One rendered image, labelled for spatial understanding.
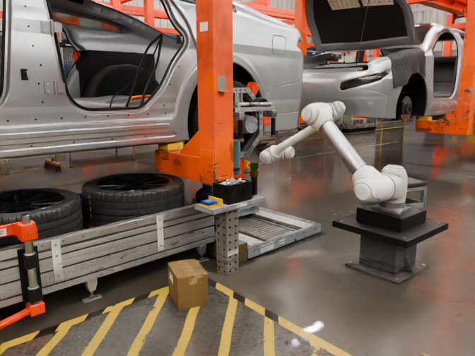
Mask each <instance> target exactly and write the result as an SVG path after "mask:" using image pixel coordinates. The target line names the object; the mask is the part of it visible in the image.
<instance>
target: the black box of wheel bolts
mask: <svg viewBox="0 0 475 356"><path fill-rule="evenodd" d="M213 197H216V198H220V199H223V203H224V204H227V205H231V204H234V203H239V202H242V201H247V200H250V199H252V180H248V179H241V178H237V177H236V178H230V179H225V180H221V181H218V182H213Z"/></svg>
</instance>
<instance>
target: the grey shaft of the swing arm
mask: <svg viewBox="0 0 475 356"><path fill-rule="evenodd" d="M21 223H22V224H24V225H26V224H30V223H31V219H30V214H29V213H24V214H22V215H21ZM17 253H18V265H19V271H20V283H21V290H22V296H23V305H26V303H28V302H29V303H31V304H32V305H34V304H39V302H40V301H41V300H42V299H43V297H42V284H41V277H40V264H39V257H38V250H37V246H33V240H32V241H28V242H24V249H19V250H17Z"/></svg>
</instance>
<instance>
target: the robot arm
mask: <svg viewBox="0 0 475 356"><path fill-rule="evenodd" d="M345 109H346V107H345V105H344V103H343V102H340V101H336V102H333V103H331V102H330V103H323V102H317V103H312V104H309V105H307V106H306V107H305V108H304V109H303V110H302V112H301V117H302V120H303V121H304V122H305V123H306V124H308V125H309V126H308V127H307V128H305V129H303V130H302V131H300V132H298V133H297V134H295V135H294V136H292V137H290V138H289V139H287V140H285V141H284V142H282V143H280V144H278V145H270V144H269V142H268V143H260V144H258V146H255V148H254V151H255V152H256V153H258V154H259V159H260V161H261V162H262V163H264V164H271V163H273V162H276V161H278V160H285V159H290V158H293V157H294V155H295V150H294V148H292V147H291V146H292V145H294V144H295V143H297V142H299V141H301V140H303V139H304V138H307V137H308V136H310V135H312V134H313V133H315V132H317V131H318V132H321V133H322V135H323V136H324V137H325V138H326V140H327V141H328V143H329V144H330V146H331V147H332V148H333V149H334V151H335V152H336V154H337V155H338V156H339V157H340V159H341V160H342V162H343V163H344V164H345V166H346V167H347V168H348V170H349V171H350V172H351V174H352V175H353V176H352V182H353V190H354V194H355V196H356V198H357V199H358V200H359V201H362V202H364V203H378V204H376V205H374V206H371V209H374V210H381V211H384V212H388V213H393V214H395V215H401V213H403V212H405V211H407V210H411V207H410V206H405V200H406V193H407V186H408V177H407V173H406V170H405V169H404V168H403V167H402V166H399V165H387V166H385V167H384V168H383V169H382V171H381V173H380V172H379V171H377V170H376V169H375V168H374V167H372V166H368V165H366V164H365V162H364V161H363V160H362V158H361V157H360V155H359V154H357V152H356V151H355V149H354V148H353V146H352V145H351V144H350V143H349V142H348V140H347V139H346V137H345V136H344V135H343V134H342V133H341V131H340V130H339V129H338V127H337V126H336V124H335V123H334V122H335V121H336V120H338V119H339V118H340V117H341V116H342V115H343V113H344V112H345ZM260 151H261V152H260Z"/></svg>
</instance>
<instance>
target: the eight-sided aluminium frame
mask: <svg viewBox="0 0 475 356"><path fill-rule="evenodd" d="M233 93H243V95H244V96H245V97H246V99H247V100H248V102H252V101H253V100H254V99H255V98H256V97H255V96H254V94H253V93H252V92H251V90H250V88H233ZM254 117H255V118H256V119H257V129H256V131H255V132H254V134H253V136H252V137H251V139H250V140H249V142H248V143H247V145H246V146H245V148H244V149H243V151H240V157H241V158H246V157H249V156H250V154H251V152H252V151H253V150H254V148H255V146H256V145H257V143H258V142H259V140H260V139H261V138H262V136H263V111H255V112H254Z"/></svg>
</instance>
